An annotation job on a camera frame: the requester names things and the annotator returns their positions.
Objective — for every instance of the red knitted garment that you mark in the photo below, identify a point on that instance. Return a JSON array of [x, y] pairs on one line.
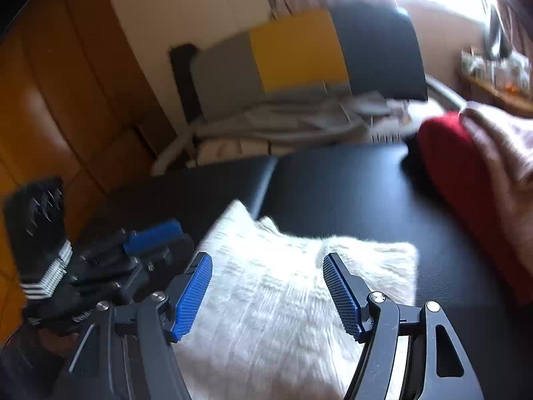
[[456, 169]]

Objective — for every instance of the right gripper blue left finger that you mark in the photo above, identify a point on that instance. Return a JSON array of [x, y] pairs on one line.
[[126, 352]]

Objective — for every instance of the wooden desk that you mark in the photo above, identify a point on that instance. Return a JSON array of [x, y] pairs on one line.
[[483, 92]]

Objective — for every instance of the pink beige garment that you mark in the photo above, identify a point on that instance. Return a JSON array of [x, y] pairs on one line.
[[505, 144]]

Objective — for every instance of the black jacket left sleeve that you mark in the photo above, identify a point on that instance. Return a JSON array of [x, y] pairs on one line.
[[31, 361]]

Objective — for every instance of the black padded folding table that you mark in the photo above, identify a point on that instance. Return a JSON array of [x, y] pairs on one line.
[[363, 191]]

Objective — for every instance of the grey hoodie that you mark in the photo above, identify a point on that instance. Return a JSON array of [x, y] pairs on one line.
[[308, 116]]

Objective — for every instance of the grey yellow blue headboard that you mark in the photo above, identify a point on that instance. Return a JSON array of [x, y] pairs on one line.
[[360, 47]]

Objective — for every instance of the cream knitted sweater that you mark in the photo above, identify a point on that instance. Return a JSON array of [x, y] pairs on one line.
[[267, 327]]

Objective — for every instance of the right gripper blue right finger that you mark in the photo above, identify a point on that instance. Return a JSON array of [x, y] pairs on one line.
[[410, 351]]

